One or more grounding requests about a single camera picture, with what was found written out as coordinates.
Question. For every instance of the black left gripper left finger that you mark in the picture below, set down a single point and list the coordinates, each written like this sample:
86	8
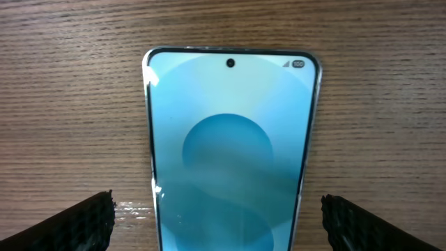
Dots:
86	226

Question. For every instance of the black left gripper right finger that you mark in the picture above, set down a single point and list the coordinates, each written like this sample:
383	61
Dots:
352	228

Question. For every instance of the blue screen smartphone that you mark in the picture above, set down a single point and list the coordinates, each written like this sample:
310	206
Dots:
230	131

